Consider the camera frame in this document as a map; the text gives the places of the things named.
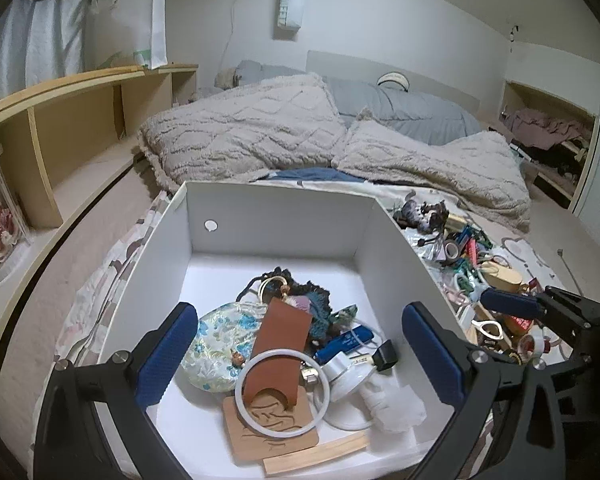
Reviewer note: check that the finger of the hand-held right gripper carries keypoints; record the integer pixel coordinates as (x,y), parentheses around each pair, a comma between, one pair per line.
(510,302)

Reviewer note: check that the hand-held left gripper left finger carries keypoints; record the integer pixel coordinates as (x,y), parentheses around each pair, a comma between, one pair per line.
(167,355)

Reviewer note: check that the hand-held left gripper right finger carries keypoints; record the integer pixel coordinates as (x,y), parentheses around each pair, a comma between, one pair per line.
(430,355)

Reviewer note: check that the floral embroidered pouch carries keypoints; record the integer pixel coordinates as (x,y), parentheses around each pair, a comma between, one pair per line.
(215,350)

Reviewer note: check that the white suction cup knob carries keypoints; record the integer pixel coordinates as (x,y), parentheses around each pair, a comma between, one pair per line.
(347,375)

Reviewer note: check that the carved wooden board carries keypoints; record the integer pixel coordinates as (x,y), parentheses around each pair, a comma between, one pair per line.
(280,440)

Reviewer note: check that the wooden semicircle piece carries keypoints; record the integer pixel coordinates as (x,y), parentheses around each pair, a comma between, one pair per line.
(320,452)

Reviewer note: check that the white cardboard shoe box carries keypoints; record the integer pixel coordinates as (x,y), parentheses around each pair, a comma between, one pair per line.
(280,230)

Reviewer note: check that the red cigarette box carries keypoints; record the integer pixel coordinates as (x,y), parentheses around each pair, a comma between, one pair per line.
(520,324)

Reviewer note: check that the curved wooden box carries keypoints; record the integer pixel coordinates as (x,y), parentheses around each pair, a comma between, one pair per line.
(502,280)

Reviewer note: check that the pink carabiner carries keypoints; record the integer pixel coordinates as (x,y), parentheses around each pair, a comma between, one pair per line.
(487,328)

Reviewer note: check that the small black box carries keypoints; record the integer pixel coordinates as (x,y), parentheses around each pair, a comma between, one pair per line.
(385,356)

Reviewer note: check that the white tape roll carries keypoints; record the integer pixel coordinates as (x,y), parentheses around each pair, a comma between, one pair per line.
(535,346)

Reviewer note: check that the metal back scratcher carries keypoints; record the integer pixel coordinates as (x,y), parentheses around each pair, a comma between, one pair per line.
(570,270)

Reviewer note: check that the clear plastic wrap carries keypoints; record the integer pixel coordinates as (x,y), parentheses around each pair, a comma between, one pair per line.
(395,405)

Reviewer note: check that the red lighter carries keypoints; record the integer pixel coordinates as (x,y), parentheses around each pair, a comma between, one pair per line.
(472,252)

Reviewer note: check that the wooden closet shelf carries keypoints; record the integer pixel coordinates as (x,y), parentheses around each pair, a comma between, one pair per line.
(555,185)

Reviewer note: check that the dark purple tape roll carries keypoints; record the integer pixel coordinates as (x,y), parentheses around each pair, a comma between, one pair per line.
(451,251)

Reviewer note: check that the blue metallic tube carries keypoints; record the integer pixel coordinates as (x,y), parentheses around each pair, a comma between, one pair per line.
(345,342)

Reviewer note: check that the dark clothes pile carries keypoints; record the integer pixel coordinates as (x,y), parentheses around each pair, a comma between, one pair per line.
(555,160)

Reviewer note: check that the gold box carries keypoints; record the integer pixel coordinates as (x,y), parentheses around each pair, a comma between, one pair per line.
(457,220)

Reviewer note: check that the gold bangle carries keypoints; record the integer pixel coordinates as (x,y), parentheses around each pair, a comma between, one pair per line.
(267,282)

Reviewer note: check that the dark hair claw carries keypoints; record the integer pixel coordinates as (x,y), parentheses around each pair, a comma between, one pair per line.
(422,215)

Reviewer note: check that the pink clothes pile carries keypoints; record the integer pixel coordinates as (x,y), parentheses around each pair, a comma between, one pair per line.
(540,127)

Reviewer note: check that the dark crochet yarn piece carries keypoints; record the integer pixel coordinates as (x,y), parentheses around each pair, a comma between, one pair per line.
(310,305)

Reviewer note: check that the blue bed sheet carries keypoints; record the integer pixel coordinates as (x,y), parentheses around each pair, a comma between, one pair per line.
(315,175)

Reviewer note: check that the grey duvet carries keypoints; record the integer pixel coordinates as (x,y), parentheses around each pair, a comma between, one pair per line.
(405,110)

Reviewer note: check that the wooden shelf unit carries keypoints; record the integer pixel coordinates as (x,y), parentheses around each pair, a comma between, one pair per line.
(40,160)

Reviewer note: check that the clear display case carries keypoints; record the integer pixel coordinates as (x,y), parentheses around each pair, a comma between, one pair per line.
(10,170)

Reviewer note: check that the white visor cap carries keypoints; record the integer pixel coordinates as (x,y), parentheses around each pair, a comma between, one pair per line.
(392,81)

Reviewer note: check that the grey curtain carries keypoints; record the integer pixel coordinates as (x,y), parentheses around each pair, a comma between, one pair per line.
(35,45)

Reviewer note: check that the white tote bag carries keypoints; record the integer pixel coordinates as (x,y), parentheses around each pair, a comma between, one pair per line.
(135,15)

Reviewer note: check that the hanging white paper bag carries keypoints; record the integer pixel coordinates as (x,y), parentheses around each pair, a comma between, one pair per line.
(287,7)

